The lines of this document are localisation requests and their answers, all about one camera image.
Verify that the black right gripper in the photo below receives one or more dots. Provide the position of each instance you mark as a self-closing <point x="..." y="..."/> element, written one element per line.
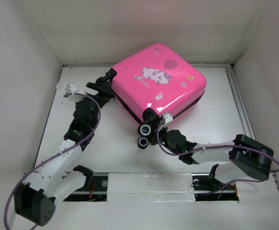
<point x="154" y="137"/>

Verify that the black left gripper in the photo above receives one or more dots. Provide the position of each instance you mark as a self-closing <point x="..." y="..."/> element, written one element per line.
<point x="104" y="92"/>

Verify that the pink hard-shell suitcase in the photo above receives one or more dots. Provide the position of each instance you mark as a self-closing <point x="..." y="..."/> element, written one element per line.
<point x="152" y="82"/>

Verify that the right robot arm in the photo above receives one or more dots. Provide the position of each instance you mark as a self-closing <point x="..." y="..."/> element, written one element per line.
<point x="242" y="159"/>

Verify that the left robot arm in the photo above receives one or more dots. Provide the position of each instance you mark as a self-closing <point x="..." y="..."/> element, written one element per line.
<point x="40" y="191"/>

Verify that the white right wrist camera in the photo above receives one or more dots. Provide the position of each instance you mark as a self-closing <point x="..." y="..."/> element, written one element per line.
<point x="167" y="118"/>

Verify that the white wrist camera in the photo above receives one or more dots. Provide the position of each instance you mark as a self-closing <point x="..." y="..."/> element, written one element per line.
<point x="167" y="118"/>
<point x="71" y="89"/>

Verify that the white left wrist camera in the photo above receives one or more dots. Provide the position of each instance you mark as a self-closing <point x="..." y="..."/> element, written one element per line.
<point x="71" y="89"/>

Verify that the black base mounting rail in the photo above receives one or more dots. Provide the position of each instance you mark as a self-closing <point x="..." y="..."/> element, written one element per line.
<point x="166" y="187"/>

